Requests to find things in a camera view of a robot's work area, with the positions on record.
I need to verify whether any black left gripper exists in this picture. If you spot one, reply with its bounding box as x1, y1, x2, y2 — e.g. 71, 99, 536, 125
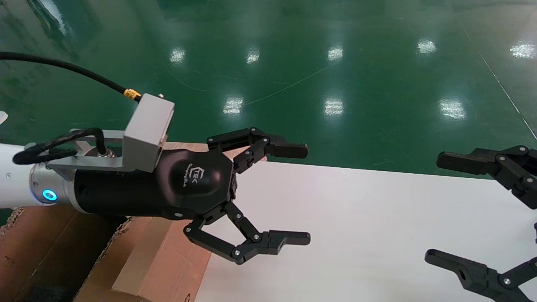
73, 127, 311, 265

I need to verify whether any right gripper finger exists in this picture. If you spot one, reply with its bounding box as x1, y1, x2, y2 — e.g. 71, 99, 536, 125
425, 250, 537, 302
436, 146, 537, 210

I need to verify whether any small brown cardboard box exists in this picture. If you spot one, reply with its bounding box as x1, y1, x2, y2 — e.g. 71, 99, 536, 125
111, 217, 212, 302

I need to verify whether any large brown cardboard box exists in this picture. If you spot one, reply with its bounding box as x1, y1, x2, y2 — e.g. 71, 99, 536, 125
0, 142, 267, 302

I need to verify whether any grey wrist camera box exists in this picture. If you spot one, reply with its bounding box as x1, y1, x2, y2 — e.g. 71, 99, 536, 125
25, 93, 175, 173

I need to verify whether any black looped cable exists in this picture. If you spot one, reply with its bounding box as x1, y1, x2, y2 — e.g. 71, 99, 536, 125
13, 128, 107, 165

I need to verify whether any black cable with yellow tag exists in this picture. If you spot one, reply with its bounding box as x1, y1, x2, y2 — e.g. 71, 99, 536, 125
0, 51, 143, 103

